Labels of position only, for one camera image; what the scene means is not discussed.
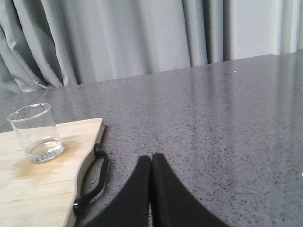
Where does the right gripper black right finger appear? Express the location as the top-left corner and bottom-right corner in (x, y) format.
(151, 153), (227, 227)

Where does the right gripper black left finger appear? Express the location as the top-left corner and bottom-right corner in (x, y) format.
(86, 156), (151, 227)

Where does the clear glass beaker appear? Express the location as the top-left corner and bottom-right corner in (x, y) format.
(7, 103), (63, 164)

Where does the wooden cutting board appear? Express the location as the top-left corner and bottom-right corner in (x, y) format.
(0, 118), (105, 227)

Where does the grey curtain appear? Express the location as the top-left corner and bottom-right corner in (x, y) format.
(0, 0), (303, 97)

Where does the black cutting board handle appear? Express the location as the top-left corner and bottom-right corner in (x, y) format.
(73, 143), (109, 217)

